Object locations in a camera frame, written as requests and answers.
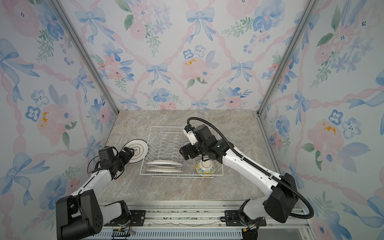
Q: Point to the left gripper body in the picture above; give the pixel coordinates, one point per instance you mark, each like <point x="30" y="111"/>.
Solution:
<point x="122" y="159"/>

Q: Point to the corner aluminium post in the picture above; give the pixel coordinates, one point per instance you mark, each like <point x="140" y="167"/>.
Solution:
<point x="60" y="12"/>
<point x="291" y="47"/>

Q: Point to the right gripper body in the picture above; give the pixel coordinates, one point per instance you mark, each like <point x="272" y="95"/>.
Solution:
<point x="195" y="151"/>

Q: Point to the clear glass near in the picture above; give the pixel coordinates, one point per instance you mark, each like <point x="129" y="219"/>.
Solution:
<point x="190" y="162"/>

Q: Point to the right corner aluminium post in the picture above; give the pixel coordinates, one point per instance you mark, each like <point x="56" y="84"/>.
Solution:
<point x="291" y="47"/>

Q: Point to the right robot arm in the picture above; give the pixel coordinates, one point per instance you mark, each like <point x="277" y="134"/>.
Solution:
<point x="278" y="201"/>

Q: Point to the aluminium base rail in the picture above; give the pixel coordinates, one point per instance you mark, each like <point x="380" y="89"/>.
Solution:
<point x="193" y="214"/>

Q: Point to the left corner aluminium post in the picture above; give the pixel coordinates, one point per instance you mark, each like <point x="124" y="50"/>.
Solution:
<point x="60" y="12"/>

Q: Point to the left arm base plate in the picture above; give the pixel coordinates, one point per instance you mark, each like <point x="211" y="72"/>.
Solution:
<point x="137" y="220"/>

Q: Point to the watermelon pattern plate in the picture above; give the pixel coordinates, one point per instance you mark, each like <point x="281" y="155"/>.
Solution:
<point x="164" y="163"/>

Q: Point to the yellow blue floral bowl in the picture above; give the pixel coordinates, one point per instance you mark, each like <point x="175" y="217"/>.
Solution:
<point x="205" y="168"/>

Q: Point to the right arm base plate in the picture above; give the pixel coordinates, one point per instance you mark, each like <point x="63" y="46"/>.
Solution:
<point x="232" y="219"/>

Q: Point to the white plate dark rim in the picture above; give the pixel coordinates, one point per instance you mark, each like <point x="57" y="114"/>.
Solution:
<point x="140" y="149"/>

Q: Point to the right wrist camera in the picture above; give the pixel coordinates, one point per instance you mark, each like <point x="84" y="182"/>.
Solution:
<point x="191" y="137"/>

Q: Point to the plain white plate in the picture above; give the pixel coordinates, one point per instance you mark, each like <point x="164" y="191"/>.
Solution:
<point x="164" y="170"/>

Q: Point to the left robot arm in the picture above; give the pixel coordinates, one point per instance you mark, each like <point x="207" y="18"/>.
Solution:
<point x="79" y="215"/>

